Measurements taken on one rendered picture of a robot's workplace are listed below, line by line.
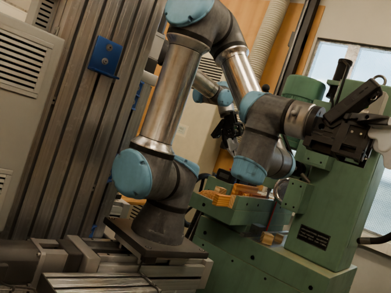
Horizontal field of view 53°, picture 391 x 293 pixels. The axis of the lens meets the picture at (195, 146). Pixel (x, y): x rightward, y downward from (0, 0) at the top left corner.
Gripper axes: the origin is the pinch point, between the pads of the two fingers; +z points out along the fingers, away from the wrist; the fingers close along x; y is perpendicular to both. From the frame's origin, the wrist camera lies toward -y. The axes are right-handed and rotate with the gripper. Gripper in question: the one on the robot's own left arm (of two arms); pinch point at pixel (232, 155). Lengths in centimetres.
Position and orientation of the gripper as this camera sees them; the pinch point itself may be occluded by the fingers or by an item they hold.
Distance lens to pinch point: 184.6
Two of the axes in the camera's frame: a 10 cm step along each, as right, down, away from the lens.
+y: 6.8, -2.4, -6.9
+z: 1.9, 9.7, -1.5
